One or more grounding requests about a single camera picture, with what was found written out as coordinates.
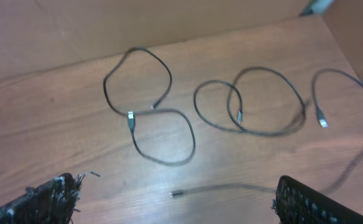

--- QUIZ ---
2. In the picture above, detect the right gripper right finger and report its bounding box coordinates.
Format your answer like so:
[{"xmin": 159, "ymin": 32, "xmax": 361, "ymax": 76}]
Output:
[{"xmin": 272, "ymin": 175, "xmax": 363, "ymax": 224}]

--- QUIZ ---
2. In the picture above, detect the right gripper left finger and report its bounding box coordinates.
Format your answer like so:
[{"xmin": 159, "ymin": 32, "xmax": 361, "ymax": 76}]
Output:
[{"xmin": 0, "ymin": 173, "xmax": 83, "ymax": 224}]

